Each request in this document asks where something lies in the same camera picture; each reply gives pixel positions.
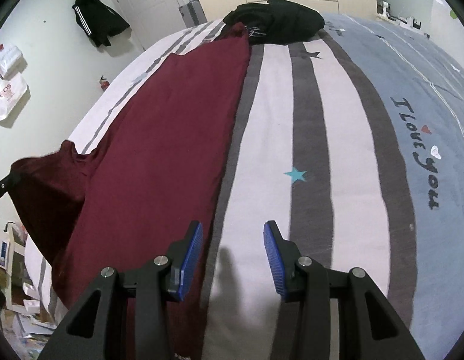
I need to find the black garment pile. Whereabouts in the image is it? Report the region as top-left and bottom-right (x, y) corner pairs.
(220, 0), (325, 46)

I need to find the white tote bag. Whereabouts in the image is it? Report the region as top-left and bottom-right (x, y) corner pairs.
(0, 72), (28, 121)

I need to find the white side desk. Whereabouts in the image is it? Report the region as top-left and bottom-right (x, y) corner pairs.
(377, 1), (430, 38)

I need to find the black jacket on wall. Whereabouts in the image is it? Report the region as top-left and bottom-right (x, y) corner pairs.
(72, 0), (129, 47)

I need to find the white door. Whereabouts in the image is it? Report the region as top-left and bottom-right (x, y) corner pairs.
(117, 0), (186, 49)

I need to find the red fire extinguisher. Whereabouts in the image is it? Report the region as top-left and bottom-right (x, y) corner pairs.
(100, 76), (110, 91)

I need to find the grey suitcase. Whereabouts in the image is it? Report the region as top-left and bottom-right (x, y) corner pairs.
(179, 0), (207, 28)

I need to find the striped grey white bedsheet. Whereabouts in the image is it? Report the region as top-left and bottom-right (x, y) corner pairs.
(23, 11), (464, 360)

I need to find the maroon t-shirt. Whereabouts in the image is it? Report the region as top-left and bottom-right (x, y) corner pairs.
(9, 22), (252, 360)

